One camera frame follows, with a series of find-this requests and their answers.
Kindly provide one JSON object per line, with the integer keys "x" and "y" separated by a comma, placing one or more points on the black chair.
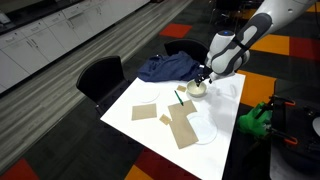
{"x": 186, "y": 49}
{"x": 101, "y": 80}

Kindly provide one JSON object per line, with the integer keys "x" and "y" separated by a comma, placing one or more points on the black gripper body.
{"x": 204, "y": 74}

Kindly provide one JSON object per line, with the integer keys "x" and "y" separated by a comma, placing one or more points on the blue crumpled cloth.
{"x": 170, "y": 68}

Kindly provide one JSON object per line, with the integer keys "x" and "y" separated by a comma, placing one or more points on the green pen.
{"x": 178, "y": 97}

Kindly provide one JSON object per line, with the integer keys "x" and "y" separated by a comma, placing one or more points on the orange black clamp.
{"x": 282, "y": 102}
{"x": 286, "y": 138}

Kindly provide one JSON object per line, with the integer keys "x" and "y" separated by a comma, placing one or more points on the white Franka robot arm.
{"x": 240, "y": 43}

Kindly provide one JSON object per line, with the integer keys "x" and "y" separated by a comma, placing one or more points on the square tan cardboard sheet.
{"x": 144, "y": 111}

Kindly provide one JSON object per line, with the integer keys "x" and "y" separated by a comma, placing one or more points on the large tan cardboard sheet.
{"x": 181, "y": 109}

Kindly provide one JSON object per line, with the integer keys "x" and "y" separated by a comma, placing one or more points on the long tan cardboard sheet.
{"x": 183, "y": 131}

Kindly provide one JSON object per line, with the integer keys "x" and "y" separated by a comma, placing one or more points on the small tan cardboard piece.
{"x": 181, "y": 88}
{"x": 165, "y": 119}

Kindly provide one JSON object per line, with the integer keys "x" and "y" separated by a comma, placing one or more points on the white cabinets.
{"x": 50, "y": 36}

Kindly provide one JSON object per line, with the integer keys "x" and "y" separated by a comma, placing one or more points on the white flat plate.
{"x": 148, "y": 94}
{"x": 203, "y": 130}

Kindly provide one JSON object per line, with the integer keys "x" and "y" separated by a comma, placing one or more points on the cream ceramic bowl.
{"x": 196, "y": 89}

